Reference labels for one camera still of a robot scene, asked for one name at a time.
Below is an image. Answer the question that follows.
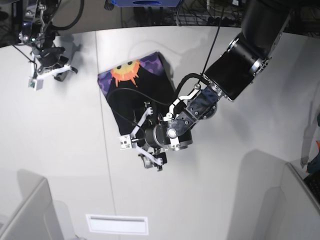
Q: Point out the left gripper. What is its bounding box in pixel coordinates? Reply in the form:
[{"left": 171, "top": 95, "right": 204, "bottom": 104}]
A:
[{"left": 133, "top": 101, "right": 172, "bottom": 172}]

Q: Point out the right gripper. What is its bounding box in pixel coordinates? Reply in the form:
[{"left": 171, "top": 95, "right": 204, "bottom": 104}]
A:
[{"left": 36, "top": 47, "right": 69, "bottom": 74}]

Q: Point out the black T-shirt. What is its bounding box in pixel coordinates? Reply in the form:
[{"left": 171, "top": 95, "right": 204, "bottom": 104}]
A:
[{"left": 97, "top": 51, "right": 174, "bottom": 136}]

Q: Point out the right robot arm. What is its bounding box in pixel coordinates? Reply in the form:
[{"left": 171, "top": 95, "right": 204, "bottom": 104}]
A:
[{"left": 19, "top": 0, "right": 85, "bottom": 81}]

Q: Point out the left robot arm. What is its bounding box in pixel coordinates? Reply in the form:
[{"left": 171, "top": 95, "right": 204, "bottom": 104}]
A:
[{"left": 133, "top": 0, "right": 298, "bottom": 170}]

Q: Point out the blue box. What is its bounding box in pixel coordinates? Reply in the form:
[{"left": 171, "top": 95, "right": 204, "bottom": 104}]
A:
[{"left": 111, "top": 0, "right": 180, "bottom": 7}]

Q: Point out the black power strip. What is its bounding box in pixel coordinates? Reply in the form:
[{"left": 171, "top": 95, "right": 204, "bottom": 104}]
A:
[{"left": 206, "top": 16, "right": 242, "bottom": 28}]

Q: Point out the white left partition panel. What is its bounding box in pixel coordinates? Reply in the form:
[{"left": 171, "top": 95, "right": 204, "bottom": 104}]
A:
[{"left": 0, "top": 177, "right": 64, "bottom": 240}]

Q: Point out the white partition panel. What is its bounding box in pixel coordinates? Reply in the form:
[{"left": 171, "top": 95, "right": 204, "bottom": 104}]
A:
[
  {"left": 278, "top": 163, "right": 320, "bottom": 240},
  {"left": 0, "top": 177, "right": 64, "bottom": 240}
]

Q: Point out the teal orange tool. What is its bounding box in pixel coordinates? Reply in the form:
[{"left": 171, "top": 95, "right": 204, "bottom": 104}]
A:
[{"left": 306, "top": 140, "right": 320, "bottom": 174}]

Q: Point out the black keyboard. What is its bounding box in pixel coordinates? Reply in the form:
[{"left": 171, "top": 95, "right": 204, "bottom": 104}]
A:
[{"left": 304, "top": 172, "right": 320, "bottom": 203}]

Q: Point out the white right partition panel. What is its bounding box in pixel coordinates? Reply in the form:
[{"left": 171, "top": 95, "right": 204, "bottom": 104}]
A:
[{"left": 278, "top": 163, "right": 320, "bottom": 240}]

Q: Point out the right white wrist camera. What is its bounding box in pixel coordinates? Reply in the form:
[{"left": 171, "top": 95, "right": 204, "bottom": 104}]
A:
[{"left": 28, "top": 63, "right": 78, "bottom": 91}]

